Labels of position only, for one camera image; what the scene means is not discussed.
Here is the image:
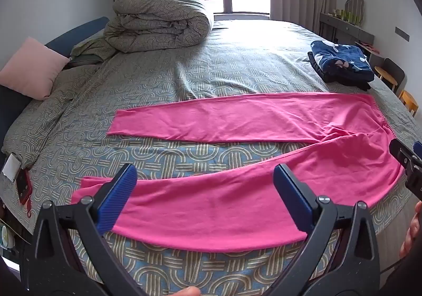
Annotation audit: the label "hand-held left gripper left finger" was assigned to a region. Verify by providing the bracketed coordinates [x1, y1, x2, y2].
[21, 164, 146, 296]

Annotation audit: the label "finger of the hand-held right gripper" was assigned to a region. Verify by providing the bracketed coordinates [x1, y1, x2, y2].
[389, 139, 413, 169]

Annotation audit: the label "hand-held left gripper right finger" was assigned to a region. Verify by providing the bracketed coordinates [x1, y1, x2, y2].
[264, 164, 380, 296]

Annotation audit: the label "pink pants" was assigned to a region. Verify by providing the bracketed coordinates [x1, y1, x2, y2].
[71, 92, 407, 253]

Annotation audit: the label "person's right hand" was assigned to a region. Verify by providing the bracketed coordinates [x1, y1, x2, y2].
[400, 200, 422, 259]

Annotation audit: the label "person's left hand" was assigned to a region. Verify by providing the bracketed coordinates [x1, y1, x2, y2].
[173, 286, 202, 296]

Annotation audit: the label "yellow wooden stool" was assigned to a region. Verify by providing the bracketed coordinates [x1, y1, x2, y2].
[399, 90, 419, 117]

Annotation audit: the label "dark backed wooden chair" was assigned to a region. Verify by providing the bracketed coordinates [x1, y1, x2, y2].
[374, 58, 405, 92]

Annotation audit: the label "red phone case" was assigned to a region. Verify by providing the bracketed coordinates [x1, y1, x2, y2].
[16, 167, 33, 206]

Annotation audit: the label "white card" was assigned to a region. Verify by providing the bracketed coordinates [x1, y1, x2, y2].
[2, 154, 21, 183]

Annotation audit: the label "navy star print blanket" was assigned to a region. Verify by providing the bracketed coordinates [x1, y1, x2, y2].
[310, 40, 375, 80]

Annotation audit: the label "pink items on desk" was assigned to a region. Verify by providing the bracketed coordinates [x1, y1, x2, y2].
[356, 41, 380, 54]

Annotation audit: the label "dark nightstand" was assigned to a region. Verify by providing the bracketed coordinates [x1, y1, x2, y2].
[0, 204, 33, 272]

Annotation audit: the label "grey side shelf with items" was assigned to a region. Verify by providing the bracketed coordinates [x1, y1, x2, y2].
[319, 12, 375, 52]

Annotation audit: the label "dark grey pillow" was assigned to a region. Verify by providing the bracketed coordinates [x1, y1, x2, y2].
[68, 54, 103, 68]

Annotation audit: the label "green bottles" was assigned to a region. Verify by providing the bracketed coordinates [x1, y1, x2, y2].
[335, 9, 360, 24]

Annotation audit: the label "bed with patterned sheet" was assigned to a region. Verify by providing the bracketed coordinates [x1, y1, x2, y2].
[2, 19, 422, 296]

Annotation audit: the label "standing mirror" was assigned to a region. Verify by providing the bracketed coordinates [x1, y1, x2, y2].
[344, 0, 366, 24]

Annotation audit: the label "patterned pillow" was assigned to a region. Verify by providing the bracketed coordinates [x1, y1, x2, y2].
[71, 35, 113, 62]

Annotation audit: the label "pink pillow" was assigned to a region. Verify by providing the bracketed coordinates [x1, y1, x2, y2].
[0, 37, 70, 101]

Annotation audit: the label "folded patterned duvet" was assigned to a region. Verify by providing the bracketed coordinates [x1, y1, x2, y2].
[104, 0, 214, 52]

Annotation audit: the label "black cable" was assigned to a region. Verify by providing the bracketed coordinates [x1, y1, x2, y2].
[381, 258, 402, 274]

